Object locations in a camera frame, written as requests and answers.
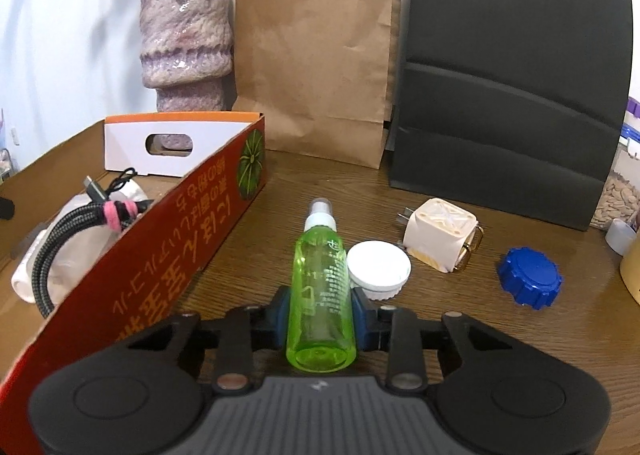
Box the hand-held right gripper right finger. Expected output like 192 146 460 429
350 287 516 393

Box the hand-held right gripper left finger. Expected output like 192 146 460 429
127 285 292 393

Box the green spray bottle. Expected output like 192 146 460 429
286 196 357 371

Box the white round jar lid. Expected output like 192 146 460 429
346 241 412 303

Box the grey braided cable bundle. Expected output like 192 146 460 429
32 167 153 320

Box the translucent plastic box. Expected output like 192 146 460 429
11 180 151 306

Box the cream charger adapter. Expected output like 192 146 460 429
397 197 485 273

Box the orange cardboard box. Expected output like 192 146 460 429
0 112 266 455

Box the blue ribbed lid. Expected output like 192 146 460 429
496 247 563 310

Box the pink knitted-look vase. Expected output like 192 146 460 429
138 0 235 113

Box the brown paper bag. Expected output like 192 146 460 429
231 0 403 170

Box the small grey cap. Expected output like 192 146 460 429
605 218 640 256

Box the yellow bear mug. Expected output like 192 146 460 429
619 247 640 306

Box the black paper bag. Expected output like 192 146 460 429
389 0 632 231

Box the clear seed container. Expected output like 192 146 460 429
590 125 640 233

